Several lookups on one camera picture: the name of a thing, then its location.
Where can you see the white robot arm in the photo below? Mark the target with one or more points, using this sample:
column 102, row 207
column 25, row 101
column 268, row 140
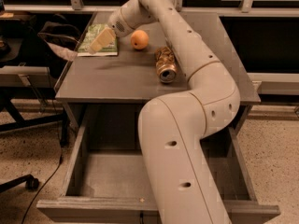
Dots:
column 170, row 127

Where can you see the grey side desk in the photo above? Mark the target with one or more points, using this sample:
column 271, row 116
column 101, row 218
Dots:
column 23, row 76

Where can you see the orange fruit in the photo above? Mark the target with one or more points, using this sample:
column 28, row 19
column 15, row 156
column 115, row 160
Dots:
column 139, row 39

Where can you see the dark bag with cloth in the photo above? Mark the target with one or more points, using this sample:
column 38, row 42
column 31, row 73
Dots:
column 61, row 36

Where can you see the metal window railing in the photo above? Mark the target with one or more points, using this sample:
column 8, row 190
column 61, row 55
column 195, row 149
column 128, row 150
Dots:
column 62, row 3

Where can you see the green jalapeno chip bag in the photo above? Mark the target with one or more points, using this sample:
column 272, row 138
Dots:
column 92, row 32

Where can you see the crushed gold soda can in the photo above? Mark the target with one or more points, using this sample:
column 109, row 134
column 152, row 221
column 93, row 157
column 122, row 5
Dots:
column 166, row 68

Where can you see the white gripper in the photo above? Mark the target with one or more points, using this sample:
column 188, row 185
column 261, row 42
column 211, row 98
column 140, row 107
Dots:
column 117, row 23

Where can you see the open grey top drawer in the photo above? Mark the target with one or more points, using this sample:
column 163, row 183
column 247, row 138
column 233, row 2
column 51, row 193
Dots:
column 106, row 180

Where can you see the grey cabinet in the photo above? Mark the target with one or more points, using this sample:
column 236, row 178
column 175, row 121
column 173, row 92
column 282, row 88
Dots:
column 129, row 77

